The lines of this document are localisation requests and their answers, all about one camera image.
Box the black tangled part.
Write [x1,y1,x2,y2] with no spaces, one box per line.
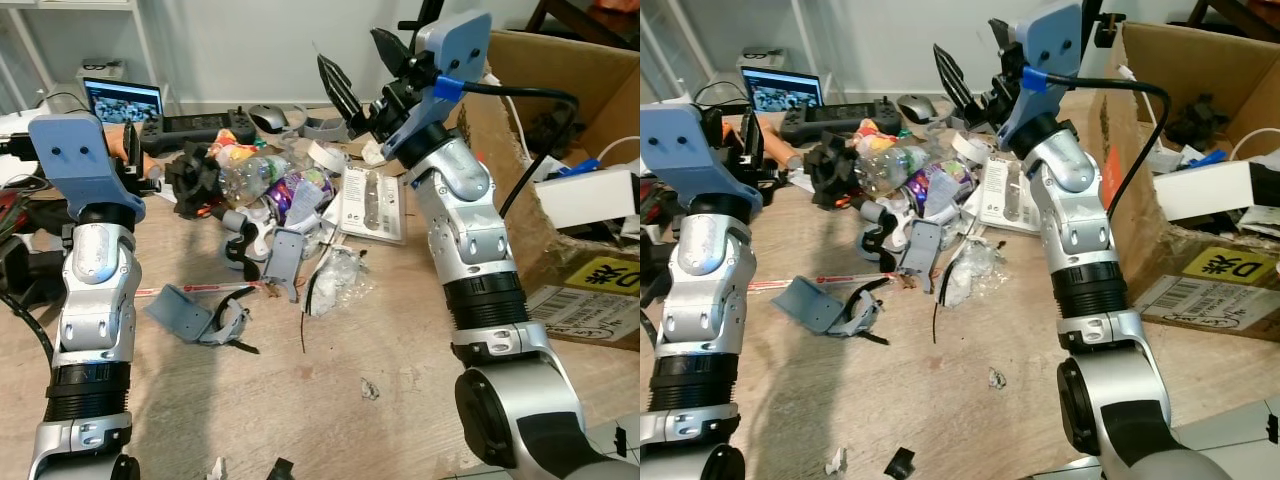
[1164,94,1232,148]
[524,104,587,158]

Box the flat grey printed part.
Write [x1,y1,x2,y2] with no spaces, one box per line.
[144,282,259,355]
[771,274,889,347]

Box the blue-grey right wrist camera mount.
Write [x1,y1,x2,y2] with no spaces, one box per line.
[997,0,1087,153]
[384,10,494,167]

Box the black and grey curved part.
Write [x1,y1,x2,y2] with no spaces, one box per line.
[854,199,902,273]
[221,207,265,283]

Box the small open laptop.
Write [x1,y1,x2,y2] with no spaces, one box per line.
[739,65,827,114]
[79,76,167,127]

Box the dark wooden chair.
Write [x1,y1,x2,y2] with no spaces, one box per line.
[524,0,641,53]
[1184,0,1280,43]

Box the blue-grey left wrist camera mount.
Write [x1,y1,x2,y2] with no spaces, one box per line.
[640,102,767,213]
[27,111,147,224]

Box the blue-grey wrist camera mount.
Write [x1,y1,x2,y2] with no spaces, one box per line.
[640,102,767,213]
[384,10,494,167]
[27,111,147,224]
[997,0,1087,153]

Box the red and white tape strip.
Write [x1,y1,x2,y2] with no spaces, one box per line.
[746,271,901,293]
[134,279,267,299]

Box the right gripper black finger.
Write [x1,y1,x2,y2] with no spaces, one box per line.
[369,26,414,88]
[316,52,370,137]
[987,17,1023,65]
[932,42,981,113]

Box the brown cardboard box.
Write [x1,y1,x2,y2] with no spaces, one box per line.
[1058,20,1280,343]
[458,28,641,353]

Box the thin black cable tie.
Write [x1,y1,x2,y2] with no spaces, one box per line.
[931,262,948,346]
[299,268,317,355]

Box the narrow grey printed bracket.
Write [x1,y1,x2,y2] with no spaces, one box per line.
[896,219,944,293]
[264,227,307,303]

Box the grey computer mouse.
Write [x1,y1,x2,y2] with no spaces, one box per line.
[247,102,292,134]
[896,93,940,126]

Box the black handheld game console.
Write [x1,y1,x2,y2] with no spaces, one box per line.
[779,97,907,144]
[134,107,260,154]

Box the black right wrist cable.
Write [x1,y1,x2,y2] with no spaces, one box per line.
[455,80,582,219]
[1042,73,1172,219]

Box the white shelf frame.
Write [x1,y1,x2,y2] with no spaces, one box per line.
[0,0,167,113]
[640,0,833,101]

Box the crumpled clear plastic bag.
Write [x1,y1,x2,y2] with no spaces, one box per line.
[304,244,367,320]
[940,237,1007,310]

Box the white blister pack card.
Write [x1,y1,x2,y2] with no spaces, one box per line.
[974,154,1047,237]
[334,164,407,245]

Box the clear plastic bottle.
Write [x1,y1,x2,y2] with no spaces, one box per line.
[853,128,941,198]
[213,140,301,208]

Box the black spiky plastic part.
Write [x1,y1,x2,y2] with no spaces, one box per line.
[164,142,227,220]
[804,132,862,210]

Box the white tape roll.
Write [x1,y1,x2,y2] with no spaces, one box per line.
[304,139,347,174]
[949,129,992,164]

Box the crushed purple can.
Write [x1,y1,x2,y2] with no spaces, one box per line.
[904,158,977,218]
[262,167,337,228]

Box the grey robot leg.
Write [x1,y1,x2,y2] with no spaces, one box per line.
[440,418,641,480]
[1030,394,1280,480]

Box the white rectangular box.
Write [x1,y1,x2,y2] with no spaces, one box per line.
[534,165,641,231]
[1150,158,1280,224]

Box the orange cylinder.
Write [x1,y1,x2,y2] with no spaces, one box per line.
[758,114,803,168]
[104,121,131,167]

